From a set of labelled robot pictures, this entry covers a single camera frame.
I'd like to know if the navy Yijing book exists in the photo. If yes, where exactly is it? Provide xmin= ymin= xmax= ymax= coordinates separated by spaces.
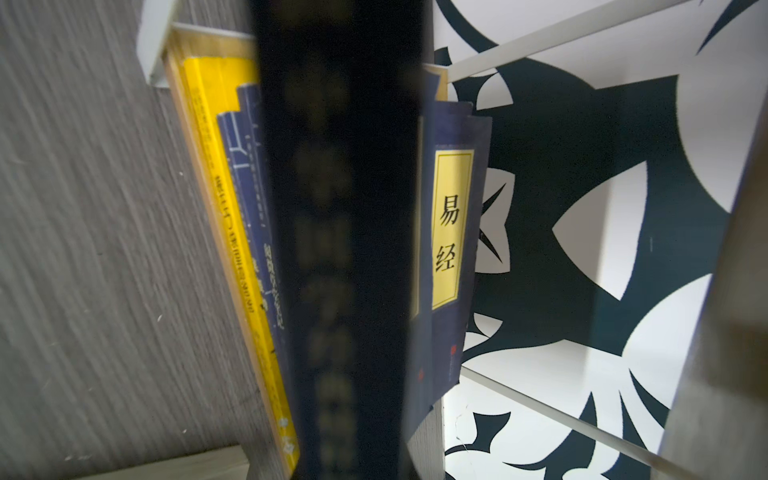
xmin=424 ymin=101 xmax=492 ymax=406

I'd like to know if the navy book yellow label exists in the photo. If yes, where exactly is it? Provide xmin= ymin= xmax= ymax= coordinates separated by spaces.
xmin=251 ymin=1 xmax=424 ymax=479

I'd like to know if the navy book with figures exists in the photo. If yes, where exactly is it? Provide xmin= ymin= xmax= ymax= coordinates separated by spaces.
xmin=217 ymin=111 xmax=276 ymax=354
xmin=237 ymin=83 xmax=290 ymax=376

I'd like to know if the yellow book in shelf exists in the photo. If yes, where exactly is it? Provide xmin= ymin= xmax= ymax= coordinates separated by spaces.
xmin=177 ymin=56 xmax=299 ymax=476

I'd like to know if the white wooden bookshelf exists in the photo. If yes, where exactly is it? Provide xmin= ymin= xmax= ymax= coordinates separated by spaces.
xmin=134 ymin=0 xmax=768 ymax=480

